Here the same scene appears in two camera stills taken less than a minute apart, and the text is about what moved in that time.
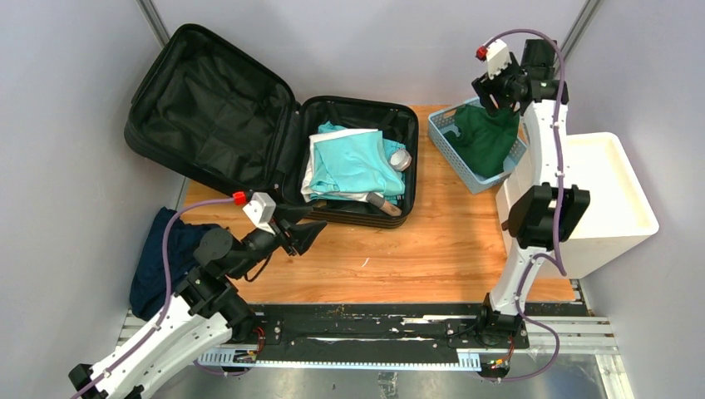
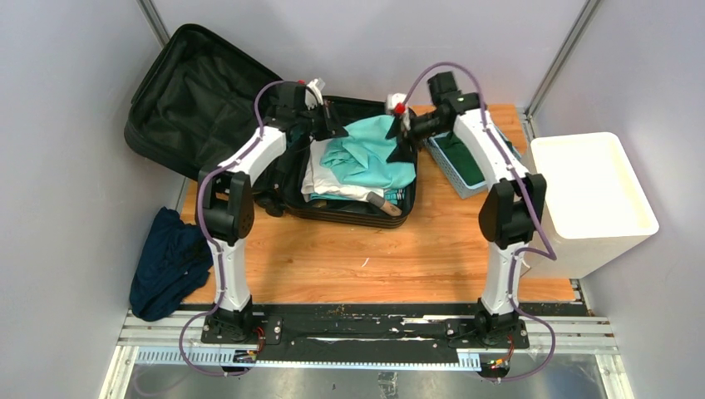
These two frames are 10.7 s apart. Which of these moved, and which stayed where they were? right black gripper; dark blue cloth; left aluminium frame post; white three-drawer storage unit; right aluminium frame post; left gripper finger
Moved: right black gripper; left gripper finger
Stayed: right aluminium frame post; left aluminium frame post; dark blue cloth; white three-drawer storage unit
